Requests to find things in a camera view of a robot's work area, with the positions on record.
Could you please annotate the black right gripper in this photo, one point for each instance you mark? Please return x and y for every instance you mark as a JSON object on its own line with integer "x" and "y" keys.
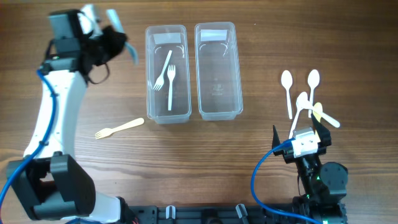
{"x": 324, "y": 136}

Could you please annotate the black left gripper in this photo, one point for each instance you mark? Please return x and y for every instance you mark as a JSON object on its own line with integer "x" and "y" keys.
{"x": 115, "y": 36}

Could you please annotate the white spoon crossing diagonal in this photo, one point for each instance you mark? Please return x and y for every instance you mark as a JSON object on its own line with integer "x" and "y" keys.
{"x": 306, "y": 105}

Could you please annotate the light blue plastic fork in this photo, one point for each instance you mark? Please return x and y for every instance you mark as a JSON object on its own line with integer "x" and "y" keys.
{"x": 116, "y": 23}

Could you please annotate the white spoon slanted handle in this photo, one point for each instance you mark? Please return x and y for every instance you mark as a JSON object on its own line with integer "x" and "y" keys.
{"x": 299, "y": 107}

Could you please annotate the white plastic spoon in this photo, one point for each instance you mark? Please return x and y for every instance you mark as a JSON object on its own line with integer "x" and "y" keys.
{"x": 287, "y": 81}
{"x": 313, "y": 81}

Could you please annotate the white plastic fork long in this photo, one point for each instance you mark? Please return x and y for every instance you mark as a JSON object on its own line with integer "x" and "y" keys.
{"x": 171, "y": 72}

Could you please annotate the yellow plastic fork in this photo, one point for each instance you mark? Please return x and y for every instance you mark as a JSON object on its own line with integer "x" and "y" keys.
{"x": 109, "y": 131}

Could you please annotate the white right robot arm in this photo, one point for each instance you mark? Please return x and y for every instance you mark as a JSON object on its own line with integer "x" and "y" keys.
{"x": 324, "y": 184}

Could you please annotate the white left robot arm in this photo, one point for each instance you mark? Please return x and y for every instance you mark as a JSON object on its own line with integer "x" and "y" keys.
{"x": 48, "y": 181}

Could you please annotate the right clear plastic container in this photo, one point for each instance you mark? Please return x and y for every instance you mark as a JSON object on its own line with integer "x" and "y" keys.
{"x": 219, "y": 88}

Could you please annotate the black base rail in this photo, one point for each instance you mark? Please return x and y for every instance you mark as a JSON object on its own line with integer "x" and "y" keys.
{"x": 230, "y": 215}

